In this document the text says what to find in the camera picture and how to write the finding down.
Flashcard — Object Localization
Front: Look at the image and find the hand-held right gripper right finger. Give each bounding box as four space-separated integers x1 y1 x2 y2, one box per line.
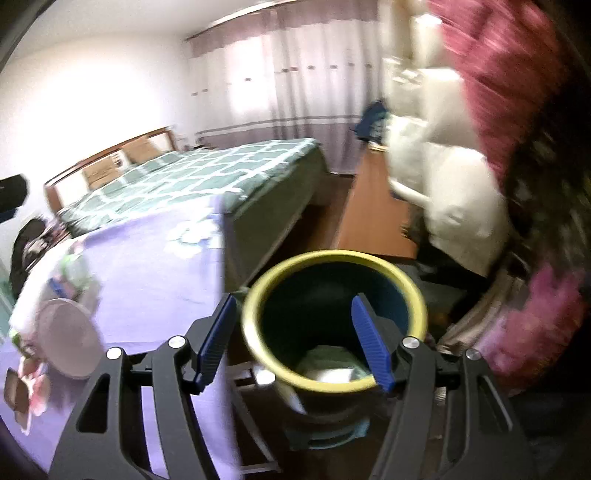
351 294 539 480

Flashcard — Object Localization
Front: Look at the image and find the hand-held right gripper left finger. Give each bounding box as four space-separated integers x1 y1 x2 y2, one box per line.
48 293 238 480

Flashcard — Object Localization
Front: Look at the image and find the yellow-rimmed dark waste bin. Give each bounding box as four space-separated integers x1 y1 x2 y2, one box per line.
241 249 429 450

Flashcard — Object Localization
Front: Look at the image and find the clear plastic jar green label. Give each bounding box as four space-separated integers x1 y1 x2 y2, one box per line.
51 251 100 301

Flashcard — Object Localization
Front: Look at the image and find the white toilet paper roll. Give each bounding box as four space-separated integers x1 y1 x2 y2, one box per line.
37 298 105 380

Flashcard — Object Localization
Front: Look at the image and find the crumpled white green packaging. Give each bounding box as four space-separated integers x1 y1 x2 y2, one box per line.
295 345 376 385

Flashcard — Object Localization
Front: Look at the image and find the wooden headboard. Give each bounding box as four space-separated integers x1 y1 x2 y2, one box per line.
44 127 178 213

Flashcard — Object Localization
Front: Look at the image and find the dark clothes pile on nightstand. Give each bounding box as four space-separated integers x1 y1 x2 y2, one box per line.
9 217 70 296

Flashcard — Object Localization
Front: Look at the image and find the purple floral blanket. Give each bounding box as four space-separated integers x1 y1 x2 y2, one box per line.
0 194 241 480

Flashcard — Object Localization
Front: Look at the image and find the brown pillow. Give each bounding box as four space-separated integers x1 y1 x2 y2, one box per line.
124 137 163 163
83 156 131 186

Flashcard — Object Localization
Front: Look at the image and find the wooden desk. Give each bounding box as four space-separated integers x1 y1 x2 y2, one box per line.
335 143 419 261

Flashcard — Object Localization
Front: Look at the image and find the cream down jacket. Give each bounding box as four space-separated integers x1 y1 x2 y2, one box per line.
385 65 509 278

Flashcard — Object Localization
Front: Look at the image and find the bed with green plaid duvet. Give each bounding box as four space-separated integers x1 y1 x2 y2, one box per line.
58 137 331 294

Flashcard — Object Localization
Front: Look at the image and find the pink fleece garment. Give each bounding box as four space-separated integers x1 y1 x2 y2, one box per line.
480 263 587 393

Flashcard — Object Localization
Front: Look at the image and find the dark clothes pile by curtain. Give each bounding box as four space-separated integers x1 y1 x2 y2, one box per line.
355 102 391 146

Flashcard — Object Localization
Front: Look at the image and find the dark patterned garment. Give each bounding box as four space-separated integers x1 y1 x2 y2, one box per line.
503 92 591 278

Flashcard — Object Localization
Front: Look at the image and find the pink white curtain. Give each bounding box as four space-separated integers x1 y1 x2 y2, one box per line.
189 4 384 174

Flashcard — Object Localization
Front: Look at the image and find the red garment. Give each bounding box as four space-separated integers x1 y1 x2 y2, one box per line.
429 0 568 171

